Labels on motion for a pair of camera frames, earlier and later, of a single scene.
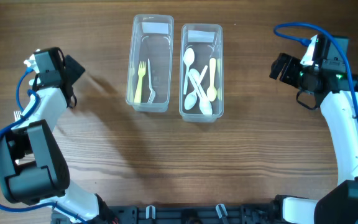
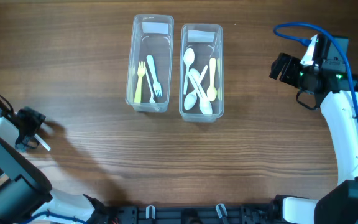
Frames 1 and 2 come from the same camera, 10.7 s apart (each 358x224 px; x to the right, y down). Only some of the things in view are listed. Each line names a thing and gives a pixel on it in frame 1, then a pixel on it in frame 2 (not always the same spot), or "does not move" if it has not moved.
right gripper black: x=292 y=63 does not move
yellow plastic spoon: x=211 y=91 does not move
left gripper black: x=74 y=68 to x=35 y=119
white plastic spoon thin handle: x=205 y=105 does not move
